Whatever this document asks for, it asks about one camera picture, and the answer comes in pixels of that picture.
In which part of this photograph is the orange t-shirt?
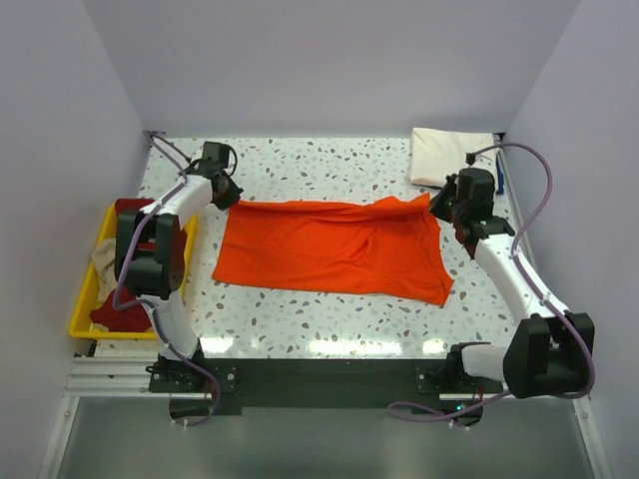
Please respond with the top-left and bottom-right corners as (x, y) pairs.
(212, 194), (453, 306)

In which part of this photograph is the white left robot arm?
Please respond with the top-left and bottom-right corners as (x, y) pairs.
(112, 136), (243, 391)

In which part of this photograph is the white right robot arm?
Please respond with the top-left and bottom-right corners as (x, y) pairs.
(430, 168), (595, 398)

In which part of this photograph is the folded blue t-shirt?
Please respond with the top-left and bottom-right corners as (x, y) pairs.
(495, 151), (504, 196)

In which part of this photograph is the folded cream t-shirt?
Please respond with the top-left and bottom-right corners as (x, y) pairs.
(409, 128), (494, 189)

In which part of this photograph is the beige t-shirt in bin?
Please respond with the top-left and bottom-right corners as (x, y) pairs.
(91, 238), (117, 302)

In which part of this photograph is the dark red t-shirt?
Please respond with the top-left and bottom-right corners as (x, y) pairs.
(89, 198), (161, 333)

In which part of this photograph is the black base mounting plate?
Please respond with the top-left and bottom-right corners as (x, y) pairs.
(146, 357), (502, 418)

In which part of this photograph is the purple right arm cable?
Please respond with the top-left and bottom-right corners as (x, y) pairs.
(387, 142), (596, 425)

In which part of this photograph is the aluminium frame rail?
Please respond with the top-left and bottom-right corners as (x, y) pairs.
(62, 354), (171, 398)

